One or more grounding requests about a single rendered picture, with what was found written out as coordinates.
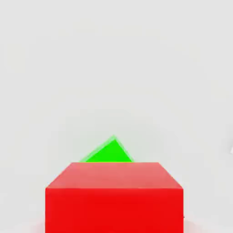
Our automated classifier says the small green cube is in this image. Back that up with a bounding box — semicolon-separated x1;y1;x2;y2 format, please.
79;135;135;163

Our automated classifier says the small red cube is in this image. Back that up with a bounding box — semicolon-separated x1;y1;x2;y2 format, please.
45;162;184;233

